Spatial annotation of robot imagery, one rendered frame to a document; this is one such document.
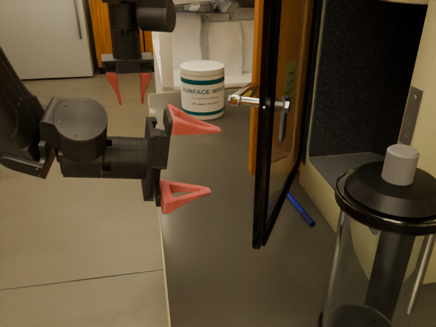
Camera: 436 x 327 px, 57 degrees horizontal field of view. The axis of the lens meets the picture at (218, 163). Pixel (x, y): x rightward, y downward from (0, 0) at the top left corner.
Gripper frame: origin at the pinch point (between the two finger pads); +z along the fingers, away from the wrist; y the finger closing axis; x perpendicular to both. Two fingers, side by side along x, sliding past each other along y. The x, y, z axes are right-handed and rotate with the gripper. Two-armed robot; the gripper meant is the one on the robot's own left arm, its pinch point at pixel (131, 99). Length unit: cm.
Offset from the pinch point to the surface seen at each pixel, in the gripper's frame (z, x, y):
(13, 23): 46, 449, -116
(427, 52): -18, -47, 31
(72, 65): 96, 445, -56
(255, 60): -9.6, -10.3, 24.0
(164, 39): 0, 69, 16
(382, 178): -9, -56, 21
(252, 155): 10.6, -10.8, 24.3
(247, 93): -11.1, -34.3, 14.6
